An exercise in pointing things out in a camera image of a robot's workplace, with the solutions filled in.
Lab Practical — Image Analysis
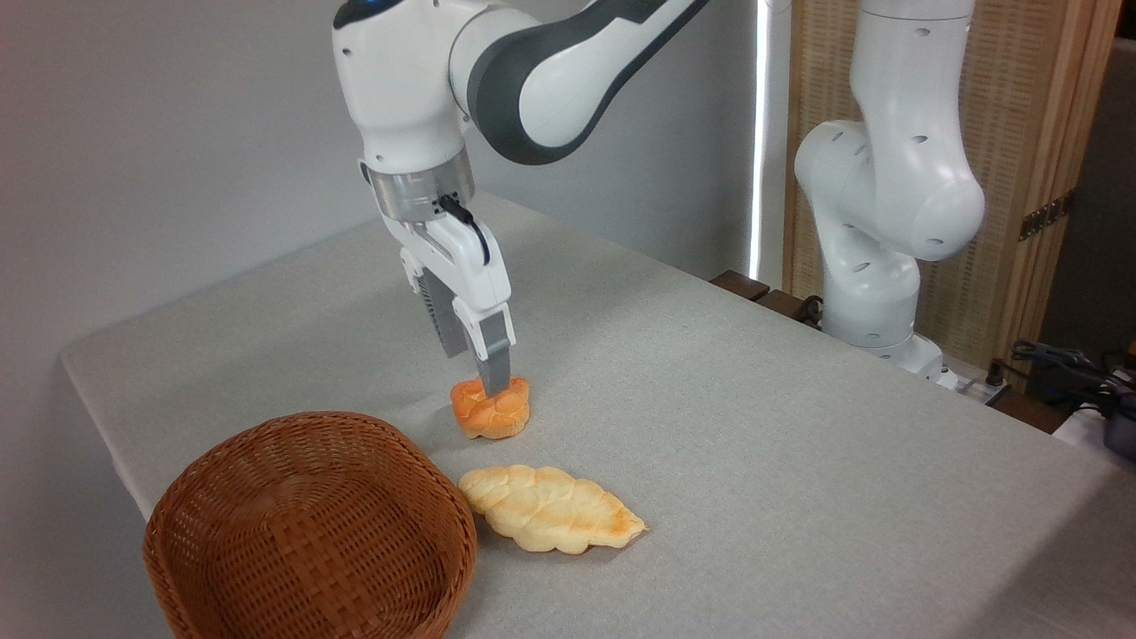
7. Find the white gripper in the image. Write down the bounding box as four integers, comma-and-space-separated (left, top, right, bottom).
382, 211, 518, 398

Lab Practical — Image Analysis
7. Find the small round orange bread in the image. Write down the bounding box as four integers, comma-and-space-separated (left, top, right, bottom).
449, 375, 532, 441

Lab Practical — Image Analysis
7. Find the long braided pale bread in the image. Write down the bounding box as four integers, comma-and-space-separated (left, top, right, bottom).
457, 464, 651, 556

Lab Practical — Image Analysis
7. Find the brown wicker basket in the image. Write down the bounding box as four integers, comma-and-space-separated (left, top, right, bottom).
143, 410, 479, 639

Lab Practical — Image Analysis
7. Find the grey tablecloth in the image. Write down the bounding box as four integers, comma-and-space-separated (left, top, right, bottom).
59, 191, 1136, 639

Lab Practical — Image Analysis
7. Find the dark brown wooden block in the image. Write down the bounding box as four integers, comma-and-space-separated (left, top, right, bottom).
755, 288, 824, 327

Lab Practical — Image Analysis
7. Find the white power strip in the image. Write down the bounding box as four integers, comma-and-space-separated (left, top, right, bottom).
939, 367, 1011, 406

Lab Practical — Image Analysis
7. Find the dark metal screen hinge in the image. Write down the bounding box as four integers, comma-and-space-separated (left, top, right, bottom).
1018, 190, 1077, 242

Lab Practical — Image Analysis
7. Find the wooden folding screen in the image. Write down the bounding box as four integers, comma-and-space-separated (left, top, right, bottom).
782, 0, 1124, 375

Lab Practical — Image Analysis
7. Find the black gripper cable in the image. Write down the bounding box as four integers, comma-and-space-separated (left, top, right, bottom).
438, 194, 492, 266

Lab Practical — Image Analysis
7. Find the black cable bundle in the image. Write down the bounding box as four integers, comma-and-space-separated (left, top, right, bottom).
1010, 339, 1136, 461

